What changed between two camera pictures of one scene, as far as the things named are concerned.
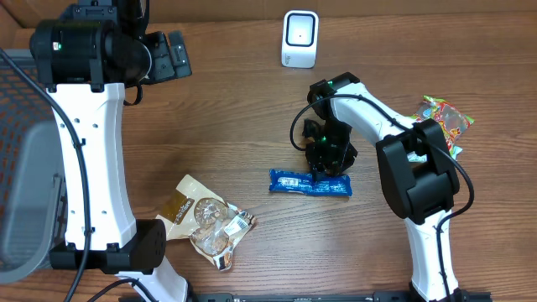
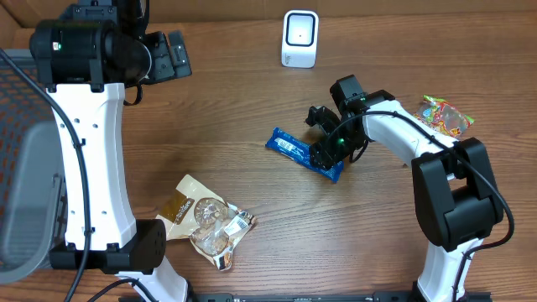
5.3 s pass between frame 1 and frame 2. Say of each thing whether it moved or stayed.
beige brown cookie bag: stayed
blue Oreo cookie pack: moved
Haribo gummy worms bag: stayed
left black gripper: stayed
